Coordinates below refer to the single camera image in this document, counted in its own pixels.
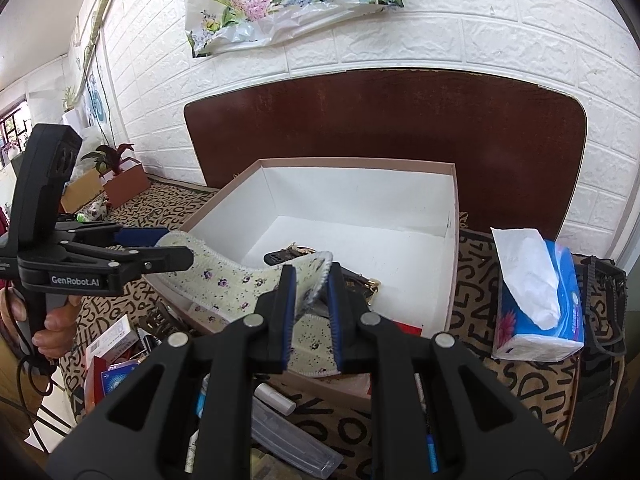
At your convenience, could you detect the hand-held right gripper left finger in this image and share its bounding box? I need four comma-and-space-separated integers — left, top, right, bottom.
47, 262, 297, 480

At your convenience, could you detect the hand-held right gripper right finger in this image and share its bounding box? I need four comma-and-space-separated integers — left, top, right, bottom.
327, 262, 573, 480

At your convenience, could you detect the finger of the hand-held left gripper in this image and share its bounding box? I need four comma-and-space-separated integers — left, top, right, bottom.
60, 242, 195, 283
50, 222, 171, 248

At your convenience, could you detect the floral fabric insole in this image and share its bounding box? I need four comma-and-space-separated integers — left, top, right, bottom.
155, 231, 333, 323
290, 310, 342, 378

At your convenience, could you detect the brown monogram pouch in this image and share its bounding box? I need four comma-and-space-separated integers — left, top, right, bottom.
344, 267, 384, 307

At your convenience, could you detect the brown monogram wallet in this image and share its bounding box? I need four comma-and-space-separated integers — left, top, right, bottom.
263, 244, 321, 267

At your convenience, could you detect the pink cardboard box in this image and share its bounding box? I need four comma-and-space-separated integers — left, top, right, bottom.
142, 157, 458, 413

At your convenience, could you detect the letter-print desktop cloth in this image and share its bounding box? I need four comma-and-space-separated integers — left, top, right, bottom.
65, 180, 621, 480

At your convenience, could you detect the person's left hand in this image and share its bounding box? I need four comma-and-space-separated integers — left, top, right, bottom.
0, 285, 84, 361

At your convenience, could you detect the small cardboard box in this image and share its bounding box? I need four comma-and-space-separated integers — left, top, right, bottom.
60, 167, 104, 213

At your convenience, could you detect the potted red-leaf plant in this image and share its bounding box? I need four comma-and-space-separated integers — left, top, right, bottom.
80, 142, 151, 211

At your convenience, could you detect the white tube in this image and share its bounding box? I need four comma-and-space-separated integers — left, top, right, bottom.
252, 382, 297, 417

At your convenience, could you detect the white and red box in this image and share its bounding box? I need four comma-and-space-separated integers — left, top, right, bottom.
85, 317, 139, 362

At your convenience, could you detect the clear plastic case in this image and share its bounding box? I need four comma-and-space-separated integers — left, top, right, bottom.
250, 397, 344, 477

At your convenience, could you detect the blue packet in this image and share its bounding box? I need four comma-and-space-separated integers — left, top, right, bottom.
100, 362, 142, 406

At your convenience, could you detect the blue pen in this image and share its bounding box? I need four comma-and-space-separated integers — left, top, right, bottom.
426, 432, 442, 475

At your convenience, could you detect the blue tissue pack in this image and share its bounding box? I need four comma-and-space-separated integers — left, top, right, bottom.
490, 226, 586, 363

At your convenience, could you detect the brown wooden board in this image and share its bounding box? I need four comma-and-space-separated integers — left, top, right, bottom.
183, 69, 587, 241

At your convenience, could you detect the black plastic rack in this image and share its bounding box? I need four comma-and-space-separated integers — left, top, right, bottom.
565, 255, 628, 453

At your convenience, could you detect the black cable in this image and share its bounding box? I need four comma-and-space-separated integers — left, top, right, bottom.
15, 355, 76, 433

